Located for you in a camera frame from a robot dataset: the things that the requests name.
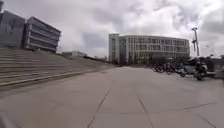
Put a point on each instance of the row of parked bicycles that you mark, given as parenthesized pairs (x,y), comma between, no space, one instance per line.
(165,68)

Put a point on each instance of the low pale building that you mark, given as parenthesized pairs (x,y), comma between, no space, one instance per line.
(74,54)

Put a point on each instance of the pale building with column facade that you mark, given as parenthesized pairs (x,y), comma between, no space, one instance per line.
(150,48)

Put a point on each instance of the tall pole with fixtures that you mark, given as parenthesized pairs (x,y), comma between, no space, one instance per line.
(196,41)

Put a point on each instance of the grey concrete slab pavement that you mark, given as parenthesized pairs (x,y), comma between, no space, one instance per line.
(123,96)

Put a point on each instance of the dark grey building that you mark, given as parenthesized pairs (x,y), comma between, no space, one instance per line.
(11,31)

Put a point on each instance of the grey building with balcony bands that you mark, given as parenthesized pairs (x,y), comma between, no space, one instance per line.
(41,36)

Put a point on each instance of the parked scooter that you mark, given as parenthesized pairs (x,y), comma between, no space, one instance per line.
(186,70)
(200,71)

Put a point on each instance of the wide concrete steps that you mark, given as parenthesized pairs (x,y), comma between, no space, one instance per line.
(30,66)

